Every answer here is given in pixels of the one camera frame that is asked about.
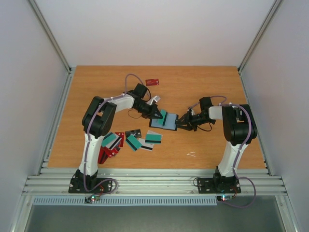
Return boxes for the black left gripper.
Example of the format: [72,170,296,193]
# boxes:
[135,101,163,119]

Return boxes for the teal card front bottom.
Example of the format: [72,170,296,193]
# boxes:
[158,109,168,126]

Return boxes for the teal card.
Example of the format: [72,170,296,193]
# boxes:
[101,132,118,147]
[158,109,168,126]
[145,133,162,144]
[126,135,142,151]

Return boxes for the black leather card holder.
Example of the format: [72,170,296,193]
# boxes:
[149,113,178,131]

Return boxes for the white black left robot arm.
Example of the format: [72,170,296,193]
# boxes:
[75,84,163,192]

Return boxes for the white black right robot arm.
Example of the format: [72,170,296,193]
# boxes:
[175,96,257,192]

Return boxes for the teal card right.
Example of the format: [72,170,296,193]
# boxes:
[145,133,162,144]

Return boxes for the black card in pile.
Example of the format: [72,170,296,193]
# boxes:
[125,129,141,138]

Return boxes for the white card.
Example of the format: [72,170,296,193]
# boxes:
[138,130,157,151]

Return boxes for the teal card middle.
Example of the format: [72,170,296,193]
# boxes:
[126,135,142,151]

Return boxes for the red card far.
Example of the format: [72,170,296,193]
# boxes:
[145,79,159,86]

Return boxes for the small red card top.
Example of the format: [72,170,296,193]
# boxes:
[115,132,125,147]

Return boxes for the teal card top left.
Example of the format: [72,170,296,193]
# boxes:
[101,132,118,147]

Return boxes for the red card left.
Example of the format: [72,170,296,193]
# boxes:
[98,147,112,164]

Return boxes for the right controller board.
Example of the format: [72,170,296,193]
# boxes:
[217,195,234,202]

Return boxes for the controller board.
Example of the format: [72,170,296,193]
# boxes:
[217,195,234,202]
[84,195,100,203]

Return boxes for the left controller board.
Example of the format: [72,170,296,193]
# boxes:
[84,195,100,203]

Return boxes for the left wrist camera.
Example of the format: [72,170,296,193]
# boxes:
[147,95,161,105]

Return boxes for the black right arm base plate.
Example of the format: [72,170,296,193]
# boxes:
[197,177,241,194]

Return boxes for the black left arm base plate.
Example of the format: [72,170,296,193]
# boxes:
[68,169,114,194]

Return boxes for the grey slotted cable duct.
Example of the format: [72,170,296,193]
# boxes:
[33,196,217,206]

